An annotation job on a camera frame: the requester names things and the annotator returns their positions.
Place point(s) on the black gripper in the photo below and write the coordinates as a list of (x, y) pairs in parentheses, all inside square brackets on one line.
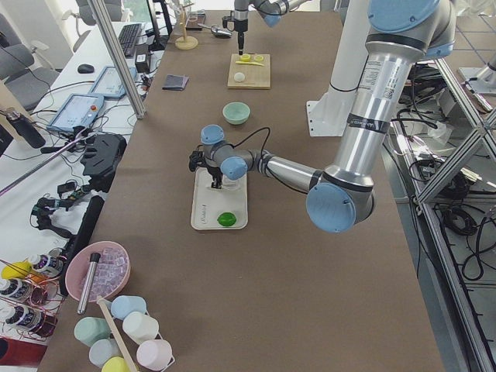
[(212, 171), (240, 26)]

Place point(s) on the white steamed bun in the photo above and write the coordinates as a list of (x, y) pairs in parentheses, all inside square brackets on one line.
[(239, 77)]

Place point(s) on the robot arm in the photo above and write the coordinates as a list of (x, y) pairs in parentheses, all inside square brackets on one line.
[(270, 12), (401, 34)]

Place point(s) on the light green bowl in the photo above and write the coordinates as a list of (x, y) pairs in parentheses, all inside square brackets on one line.
[(236, 113)]

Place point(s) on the pink bowl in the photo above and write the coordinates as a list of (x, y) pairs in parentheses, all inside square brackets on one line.
[(111, 275)]

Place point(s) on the steel muddler in bowl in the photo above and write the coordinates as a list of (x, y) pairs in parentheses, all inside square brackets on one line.
[(88, 282)]

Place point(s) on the steel scoop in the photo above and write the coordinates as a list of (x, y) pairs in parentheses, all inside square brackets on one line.
[(217, 31)]

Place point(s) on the yellow plastic knife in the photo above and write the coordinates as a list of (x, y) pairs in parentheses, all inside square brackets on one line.
[(252, 63)]

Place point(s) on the beige rabbit serving tray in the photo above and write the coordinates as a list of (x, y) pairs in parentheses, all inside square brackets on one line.
[(209, 203)]

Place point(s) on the bamboo cutting board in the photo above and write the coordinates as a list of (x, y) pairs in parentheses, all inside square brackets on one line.
[(256, 77)]

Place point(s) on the green lime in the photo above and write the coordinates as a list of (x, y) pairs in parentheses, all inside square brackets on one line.
[(227, 219)]

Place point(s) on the wooden cup stand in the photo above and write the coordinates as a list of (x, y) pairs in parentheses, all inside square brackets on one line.
[(184, 42)]

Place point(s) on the folded grey cloth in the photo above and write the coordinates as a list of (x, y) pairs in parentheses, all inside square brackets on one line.
[(175, 82)]

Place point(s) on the black keyboard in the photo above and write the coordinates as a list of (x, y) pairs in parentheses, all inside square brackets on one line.
[(127, 38)]

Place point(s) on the blue teach pendant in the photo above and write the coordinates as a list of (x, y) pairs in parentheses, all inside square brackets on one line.
[(77, 110), (108, 84)]

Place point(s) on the computer mouse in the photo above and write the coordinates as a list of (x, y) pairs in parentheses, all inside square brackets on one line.
[(85, 69)]

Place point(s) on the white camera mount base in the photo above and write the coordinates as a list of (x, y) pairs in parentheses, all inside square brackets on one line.
[(328, 115)]

